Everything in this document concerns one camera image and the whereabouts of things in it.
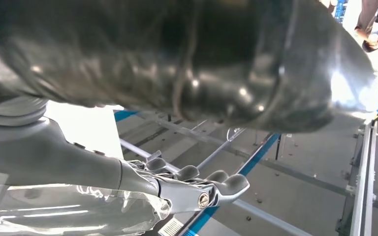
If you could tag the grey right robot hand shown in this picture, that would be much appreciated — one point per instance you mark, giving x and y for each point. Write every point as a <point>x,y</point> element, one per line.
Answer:
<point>176,49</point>

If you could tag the person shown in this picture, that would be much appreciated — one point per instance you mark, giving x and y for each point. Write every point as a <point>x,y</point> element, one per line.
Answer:
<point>368,35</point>

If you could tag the stainless steel workbench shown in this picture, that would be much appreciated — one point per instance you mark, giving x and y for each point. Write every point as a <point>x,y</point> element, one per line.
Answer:
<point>306,182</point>

